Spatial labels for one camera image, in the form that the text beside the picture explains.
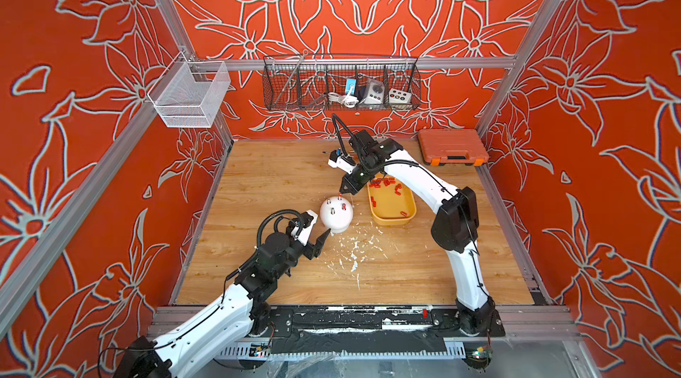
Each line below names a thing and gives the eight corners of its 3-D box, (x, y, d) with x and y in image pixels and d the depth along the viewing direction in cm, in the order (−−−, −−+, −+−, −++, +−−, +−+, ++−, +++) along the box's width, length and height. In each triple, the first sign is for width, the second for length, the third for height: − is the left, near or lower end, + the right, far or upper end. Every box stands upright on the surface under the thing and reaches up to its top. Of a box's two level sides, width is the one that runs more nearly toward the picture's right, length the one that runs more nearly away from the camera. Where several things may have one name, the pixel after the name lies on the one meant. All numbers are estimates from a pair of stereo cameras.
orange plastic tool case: (425, 168, 113) (429, 159, 108) (417, 138, 125) (420, 129, 120) (485, 168, 112) (491, 159, 108) (471, 138, 125) (476, 128, 120)
